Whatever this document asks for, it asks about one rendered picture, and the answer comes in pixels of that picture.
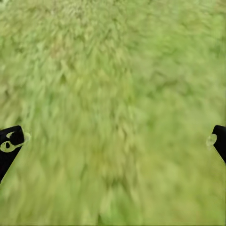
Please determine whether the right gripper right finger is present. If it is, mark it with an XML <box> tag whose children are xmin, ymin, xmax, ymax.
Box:
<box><xmin>206</xmin><ymin>125</ymin><xmax>226</xmax><ymax>163</ymax></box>

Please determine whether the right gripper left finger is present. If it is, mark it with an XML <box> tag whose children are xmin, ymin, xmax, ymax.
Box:
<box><xmin>0</xmin><ymin>125</ymin><xmax>31</xmax><ymax>182</ymax></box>

